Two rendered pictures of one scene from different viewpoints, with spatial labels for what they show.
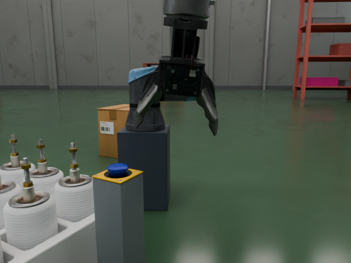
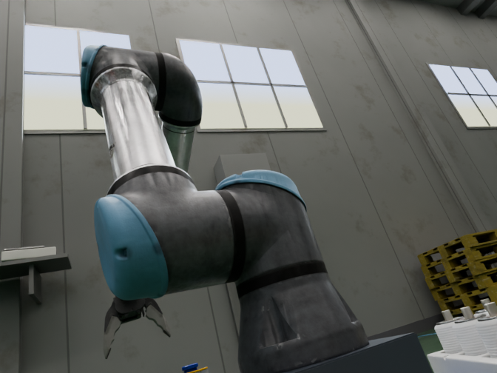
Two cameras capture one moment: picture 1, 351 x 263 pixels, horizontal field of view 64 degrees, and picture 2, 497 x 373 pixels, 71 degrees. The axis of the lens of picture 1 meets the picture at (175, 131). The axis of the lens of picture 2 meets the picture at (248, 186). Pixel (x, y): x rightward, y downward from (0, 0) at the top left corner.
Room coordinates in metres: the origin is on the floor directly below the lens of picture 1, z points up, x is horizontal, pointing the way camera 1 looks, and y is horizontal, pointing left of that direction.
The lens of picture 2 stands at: (1.47, -0.11, 0.33)
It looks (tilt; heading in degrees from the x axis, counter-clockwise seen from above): 24 degrees up; 152
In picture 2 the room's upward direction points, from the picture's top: 16 degrees counter-clockwise
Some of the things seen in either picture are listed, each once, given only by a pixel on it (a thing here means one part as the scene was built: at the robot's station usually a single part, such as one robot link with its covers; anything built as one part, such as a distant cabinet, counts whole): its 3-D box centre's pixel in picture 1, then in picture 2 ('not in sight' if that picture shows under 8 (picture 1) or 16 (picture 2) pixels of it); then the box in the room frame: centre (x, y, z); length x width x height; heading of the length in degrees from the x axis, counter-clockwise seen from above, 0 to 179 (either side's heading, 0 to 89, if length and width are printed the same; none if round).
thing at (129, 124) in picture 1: (144, 115); (292, 316); (1.07, 0.12, 0.35); 0.15 x 0.15 x 0.10
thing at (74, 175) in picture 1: (74, 175); not in sight; (0.64, 0.24, 0.26); 0.02 x 0.02 x 0.03
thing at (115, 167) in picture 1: (118, 170); (190, 369); (0.52, 0.11, 0.32); 0.04 x 0.04 x 0.02
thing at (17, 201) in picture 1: (30, 199); not in sight; (0.54, 0.30, 0.25); 0.08 x 0.08 x 0.01
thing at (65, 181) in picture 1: (75, 180); not in sight; (0.64, 0.24, 0.25); 0.08 x 0.08 x 0.01
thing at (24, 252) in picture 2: not in sight; (30, 259); (-1.59, -0.48, 1.37); 0.38 x 0.36 x 0.10; 88
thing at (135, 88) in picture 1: (146, 84); (261, 228); (1.07, 0.11, 0.47); 0.13 x 0.12 x 0.14; 91
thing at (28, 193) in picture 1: (28, 193); not in sight; (0.54, 0.30, 0.26); 0.02 x 0.02 x 0.03
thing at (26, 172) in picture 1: (27, 175); not in sight; (0.54, 0.30, 0.30); 0.01 x 0.01 x 0.08
